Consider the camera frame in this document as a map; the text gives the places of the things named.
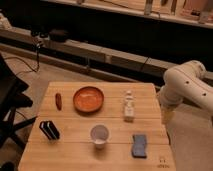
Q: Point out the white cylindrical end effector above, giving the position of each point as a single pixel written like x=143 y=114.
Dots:
x=167 y=115

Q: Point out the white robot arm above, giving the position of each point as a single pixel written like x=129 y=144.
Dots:
x=184 y=81

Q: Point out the black and white eraser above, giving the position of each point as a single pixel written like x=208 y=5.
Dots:
x=50 y=130

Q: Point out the white plastic bottle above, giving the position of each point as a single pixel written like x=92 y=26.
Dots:
x=129 y=107

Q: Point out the orange round plate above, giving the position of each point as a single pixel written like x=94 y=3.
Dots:
x=88 y=99

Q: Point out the red sausage toy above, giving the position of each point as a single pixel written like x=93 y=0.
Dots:
x=58 y=101

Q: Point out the black power adapter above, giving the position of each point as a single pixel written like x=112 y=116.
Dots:
x=58 y=35

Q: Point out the black office chair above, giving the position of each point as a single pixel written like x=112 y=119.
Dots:
x=12 y=97

